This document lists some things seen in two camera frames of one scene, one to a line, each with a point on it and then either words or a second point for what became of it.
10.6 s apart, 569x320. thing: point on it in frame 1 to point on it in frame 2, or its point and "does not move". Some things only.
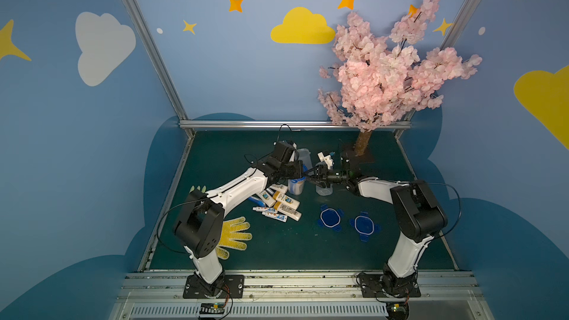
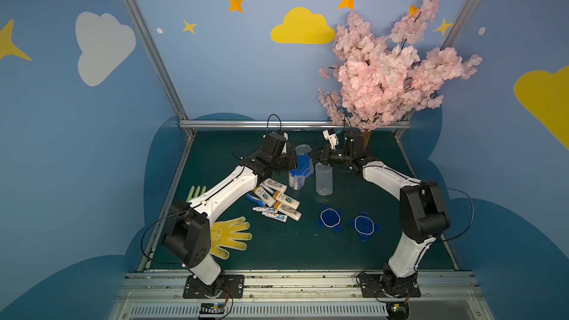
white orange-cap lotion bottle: [281, 188] does not move
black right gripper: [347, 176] to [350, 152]
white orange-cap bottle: [292, 213] does not move
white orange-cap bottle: [285, 199] does not move
